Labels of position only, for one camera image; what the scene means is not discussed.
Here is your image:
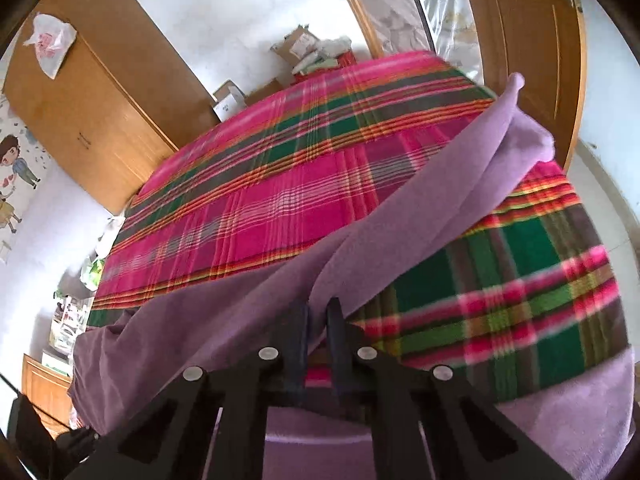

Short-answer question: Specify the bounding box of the cartoon children wall sticker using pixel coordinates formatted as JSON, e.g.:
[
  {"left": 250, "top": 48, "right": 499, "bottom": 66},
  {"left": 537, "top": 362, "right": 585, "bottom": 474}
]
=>
[{"left": 0, "top": 94, "right": 52, "bottom": 264}]

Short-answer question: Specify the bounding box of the red gift bag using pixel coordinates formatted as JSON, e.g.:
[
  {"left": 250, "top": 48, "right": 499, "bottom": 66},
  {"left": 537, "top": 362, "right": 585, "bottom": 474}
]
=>
[{"left": 293, "top": 51, "right": 357, "bottom": 84}]

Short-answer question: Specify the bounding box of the wooden door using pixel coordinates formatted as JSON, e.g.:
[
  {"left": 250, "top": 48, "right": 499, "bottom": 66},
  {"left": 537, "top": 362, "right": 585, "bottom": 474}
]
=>
[{"left": 470, "top": 0, "right": 587, "bottom": 169}]

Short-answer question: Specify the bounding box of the pink green plaid bedspread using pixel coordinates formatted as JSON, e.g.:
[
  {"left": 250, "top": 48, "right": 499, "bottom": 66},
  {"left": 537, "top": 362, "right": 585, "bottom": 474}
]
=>
[{"left": 89, "top": 52, "right": 628, "bottom": 401}]

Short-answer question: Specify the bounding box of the white open cardboard box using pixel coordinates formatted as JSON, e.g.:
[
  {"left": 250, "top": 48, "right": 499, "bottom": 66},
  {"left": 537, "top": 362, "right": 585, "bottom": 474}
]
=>
[{"left": 213, "top": 79, "right": 247, "bottom": 122}]

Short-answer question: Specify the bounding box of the wooden wardrobe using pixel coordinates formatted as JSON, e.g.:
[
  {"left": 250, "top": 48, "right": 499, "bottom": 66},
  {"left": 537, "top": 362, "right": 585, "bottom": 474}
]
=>
[{"left": 3, "top": 0, "right": 218, "bottom": 214}]

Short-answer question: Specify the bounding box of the plastic curtain with zipper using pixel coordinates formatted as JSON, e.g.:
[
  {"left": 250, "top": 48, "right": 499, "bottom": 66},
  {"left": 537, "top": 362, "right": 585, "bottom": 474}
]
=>
[{"left": 359, "top": 0, "right": 484, "bottom": 84}]

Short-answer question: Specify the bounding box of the purple fleece garment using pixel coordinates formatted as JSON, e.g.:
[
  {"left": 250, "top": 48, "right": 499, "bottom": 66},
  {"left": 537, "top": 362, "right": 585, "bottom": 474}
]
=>
[{"left": 70, "top": 74, "right": 634, "bottom": 479}]

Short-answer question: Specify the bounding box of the brown cardboard box with label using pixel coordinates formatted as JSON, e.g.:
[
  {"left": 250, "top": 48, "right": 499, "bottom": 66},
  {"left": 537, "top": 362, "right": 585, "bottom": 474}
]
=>
[{"left": 270, "top": 25, "right": 320, "bottom": 67}]

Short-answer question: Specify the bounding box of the white plastic bag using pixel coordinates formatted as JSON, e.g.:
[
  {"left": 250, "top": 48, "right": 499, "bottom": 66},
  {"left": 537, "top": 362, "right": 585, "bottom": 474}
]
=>
[{"left": 23, "top": 13, "right": 77, "bottom": 79}]

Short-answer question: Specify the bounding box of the green plastic package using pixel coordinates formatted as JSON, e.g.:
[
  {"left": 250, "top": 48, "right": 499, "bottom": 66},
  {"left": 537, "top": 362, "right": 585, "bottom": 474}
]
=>
[{"left": 79, "top": 258, "right": 105, "bottom": 292}]

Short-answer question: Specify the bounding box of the white drawer cabinet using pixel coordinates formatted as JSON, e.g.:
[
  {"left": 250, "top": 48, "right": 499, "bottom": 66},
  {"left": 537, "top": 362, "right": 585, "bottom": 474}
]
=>
[{"left": 41, "top": 292, "right": 93, "bottom": 377}]

